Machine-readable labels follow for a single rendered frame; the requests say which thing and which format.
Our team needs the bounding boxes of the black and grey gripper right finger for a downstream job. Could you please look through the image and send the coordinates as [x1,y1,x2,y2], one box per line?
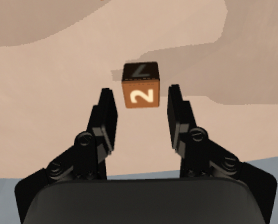
[167,84,277,224]

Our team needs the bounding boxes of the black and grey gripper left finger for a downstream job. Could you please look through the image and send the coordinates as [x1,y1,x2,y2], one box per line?
[14,88,118,224]

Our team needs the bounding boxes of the orange number cube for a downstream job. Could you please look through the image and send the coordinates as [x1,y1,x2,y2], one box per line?
[121,62,160,109]

